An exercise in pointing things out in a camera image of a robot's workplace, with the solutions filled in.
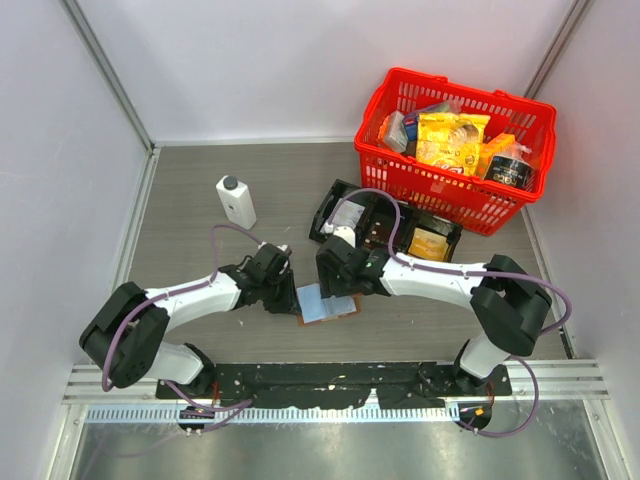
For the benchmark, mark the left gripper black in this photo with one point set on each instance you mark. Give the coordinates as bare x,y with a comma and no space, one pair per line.
289,303

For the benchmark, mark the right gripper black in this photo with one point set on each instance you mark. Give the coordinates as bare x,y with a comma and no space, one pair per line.
328,287

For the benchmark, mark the brown leather card holder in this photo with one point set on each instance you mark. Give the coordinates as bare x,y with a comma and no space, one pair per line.
316,309

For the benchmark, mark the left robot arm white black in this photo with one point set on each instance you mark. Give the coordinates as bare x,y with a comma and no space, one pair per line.
126,337

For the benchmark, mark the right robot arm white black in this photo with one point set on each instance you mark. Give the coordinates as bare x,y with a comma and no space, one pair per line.
509,305

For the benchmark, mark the brown cards stack in tray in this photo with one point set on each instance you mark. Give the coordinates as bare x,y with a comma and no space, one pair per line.
378,234

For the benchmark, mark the white cards stack in tray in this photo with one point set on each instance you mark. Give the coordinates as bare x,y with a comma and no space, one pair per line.
347,215

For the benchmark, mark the yellow cards stack in tray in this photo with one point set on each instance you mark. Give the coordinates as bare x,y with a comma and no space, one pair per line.
428,245

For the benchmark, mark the black compartment tray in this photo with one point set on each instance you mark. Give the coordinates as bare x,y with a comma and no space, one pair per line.
378,208

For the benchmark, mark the white bottle grey cap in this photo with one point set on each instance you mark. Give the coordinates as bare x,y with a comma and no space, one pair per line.
236,200

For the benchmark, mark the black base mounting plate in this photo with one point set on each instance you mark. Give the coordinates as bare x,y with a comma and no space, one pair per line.
397,385

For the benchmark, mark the grey carton box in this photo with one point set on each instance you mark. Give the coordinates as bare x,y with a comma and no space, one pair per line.
392,134

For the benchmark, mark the yellow snack bag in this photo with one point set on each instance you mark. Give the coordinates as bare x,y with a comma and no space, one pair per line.
451,141

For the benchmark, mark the red plastic shopping basket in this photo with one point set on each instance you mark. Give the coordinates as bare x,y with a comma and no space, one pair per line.
478,205

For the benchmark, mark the black round can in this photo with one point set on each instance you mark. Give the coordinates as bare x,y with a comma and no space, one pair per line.
509,171

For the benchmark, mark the orange snack packet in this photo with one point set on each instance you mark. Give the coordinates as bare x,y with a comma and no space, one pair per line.
495,146

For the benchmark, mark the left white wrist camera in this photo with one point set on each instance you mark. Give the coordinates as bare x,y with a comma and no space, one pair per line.
286,249

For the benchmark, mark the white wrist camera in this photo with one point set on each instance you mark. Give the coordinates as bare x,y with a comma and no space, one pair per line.
286,249
344,232

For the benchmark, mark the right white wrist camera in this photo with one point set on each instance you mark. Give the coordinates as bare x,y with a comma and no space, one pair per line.
344,232

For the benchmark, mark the white slotted cable duct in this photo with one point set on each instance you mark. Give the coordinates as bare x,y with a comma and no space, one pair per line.
169,413

